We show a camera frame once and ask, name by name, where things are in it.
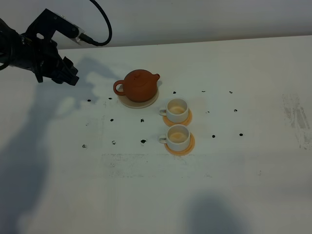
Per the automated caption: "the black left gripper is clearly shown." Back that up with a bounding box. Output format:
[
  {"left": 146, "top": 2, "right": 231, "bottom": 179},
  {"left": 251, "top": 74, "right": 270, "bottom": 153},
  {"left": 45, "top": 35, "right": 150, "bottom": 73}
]
[{"left": 22, "top": 9, "right": 81, "bottom": 86}]

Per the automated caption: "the brown clay teapot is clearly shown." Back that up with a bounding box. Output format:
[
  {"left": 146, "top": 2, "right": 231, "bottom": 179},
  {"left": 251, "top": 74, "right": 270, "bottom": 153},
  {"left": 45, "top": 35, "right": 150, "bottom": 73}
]
[{"left": 113, "top": 69, "right": 160, "bottom": 102}]

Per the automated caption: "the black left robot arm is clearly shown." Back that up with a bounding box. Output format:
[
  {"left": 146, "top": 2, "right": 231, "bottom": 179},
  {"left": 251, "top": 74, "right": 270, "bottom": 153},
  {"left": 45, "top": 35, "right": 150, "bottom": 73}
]
[{"left": 0, "top": 9, "right": 80, "bottom": 86}]

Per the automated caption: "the beige round teapot coaster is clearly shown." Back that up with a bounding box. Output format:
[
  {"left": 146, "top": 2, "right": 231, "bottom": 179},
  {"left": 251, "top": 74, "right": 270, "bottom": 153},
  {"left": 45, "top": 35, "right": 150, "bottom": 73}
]
[{"left": 118, "top": 90, "right": 159, "bottom": 109}]

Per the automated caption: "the far orange cup coaster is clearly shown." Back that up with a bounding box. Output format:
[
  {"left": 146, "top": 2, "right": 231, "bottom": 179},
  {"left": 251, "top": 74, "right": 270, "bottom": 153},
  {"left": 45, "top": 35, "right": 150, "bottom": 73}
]
[{"left": 162, "top": 109, "right": 193, "bottom": 127}]

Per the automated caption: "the orange cup coaster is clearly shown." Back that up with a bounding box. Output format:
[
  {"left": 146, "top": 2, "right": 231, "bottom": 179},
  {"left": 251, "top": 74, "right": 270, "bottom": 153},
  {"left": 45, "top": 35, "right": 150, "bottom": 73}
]
[
  {"left": 164, "top": 133, "right": 195, "bottom": 156},
  {"left": 162, "top": 109, "right": 193, "bottom": 127}
]

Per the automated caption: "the far white teacup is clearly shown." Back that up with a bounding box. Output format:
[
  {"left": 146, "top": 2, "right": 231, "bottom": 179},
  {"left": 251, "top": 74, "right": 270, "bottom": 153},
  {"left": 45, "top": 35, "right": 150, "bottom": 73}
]
[{"left": 159, "top": 98, "right": 189, "bottom": 123}]

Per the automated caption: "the white teacup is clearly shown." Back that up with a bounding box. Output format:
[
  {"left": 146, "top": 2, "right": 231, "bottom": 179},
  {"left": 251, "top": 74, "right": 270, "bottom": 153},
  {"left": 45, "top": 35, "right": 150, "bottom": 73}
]
[
  {"left": 159, "top": 98, "right": 189, "bottom": 123},
  {"left": 158, "top": 124, "right": 191, "bottom": 152}
]

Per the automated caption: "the near white teacup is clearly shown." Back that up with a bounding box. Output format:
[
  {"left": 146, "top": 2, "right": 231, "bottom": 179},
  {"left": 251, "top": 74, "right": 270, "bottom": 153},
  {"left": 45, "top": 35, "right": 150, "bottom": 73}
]
[{"left": 158, "top": 124, "right": 191, "bottom": 152}]

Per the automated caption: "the near orange cup coaster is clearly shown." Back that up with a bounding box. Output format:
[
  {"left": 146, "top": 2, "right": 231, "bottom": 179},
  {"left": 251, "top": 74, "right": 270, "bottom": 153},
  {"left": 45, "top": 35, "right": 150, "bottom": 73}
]
[{"left": 164, "top": 133, "right": 195, "bottom": 156}]

